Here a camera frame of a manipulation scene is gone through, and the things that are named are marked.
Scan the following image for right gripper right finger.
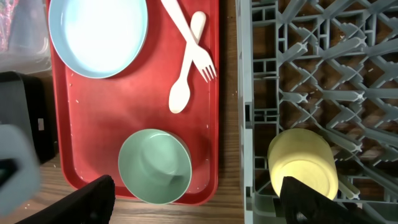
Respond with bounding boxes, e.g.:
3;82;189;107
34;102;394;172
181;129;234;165
280;176;372;224

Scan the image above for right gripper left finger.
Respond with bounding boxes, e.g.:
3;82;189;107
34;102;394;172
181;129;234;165
17;175;116;224

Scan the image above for yellow plastic cup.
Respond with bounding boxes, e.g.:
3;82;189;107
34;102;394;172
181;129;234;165
267;128;338;200

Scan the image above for mint green bowl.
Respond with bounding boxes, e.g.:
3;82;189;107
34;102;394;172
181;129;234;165
118;129;193;205

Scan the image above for blue bowl with food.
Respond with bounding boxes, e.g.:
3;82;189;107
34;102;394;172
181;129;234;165
1;124;40;217

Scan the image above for black waste tray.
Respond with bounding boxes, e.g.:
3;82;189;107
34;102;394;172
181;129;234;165
1;71;56;164

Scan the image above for grey dishwasher rack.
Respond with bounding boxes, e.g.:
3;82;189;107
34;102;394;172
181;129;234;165
236;0;397;223

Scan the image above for red plastic tray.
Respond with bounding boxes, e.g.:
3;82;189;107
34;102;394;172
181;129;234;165
52;1;219;205

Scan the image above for white plastic spoon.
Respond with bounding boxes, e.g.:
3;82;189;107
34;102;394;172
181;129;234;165
169;11;206;114

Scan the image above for light blue plate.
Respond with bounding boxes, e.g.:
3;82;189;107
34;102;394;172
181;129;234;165
48;0;149;79

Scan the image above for white plastic fork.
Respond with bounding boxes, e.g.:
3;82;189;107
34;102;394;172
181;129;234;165
161;0;217;79

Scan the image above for clear plastic bin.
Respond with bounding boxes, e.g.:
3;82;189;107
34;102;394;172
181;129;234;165
1;0;52;74

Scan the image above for red snack wrapper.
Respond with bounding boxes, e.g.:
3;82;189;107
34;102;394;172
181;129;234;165
1;0;19;53

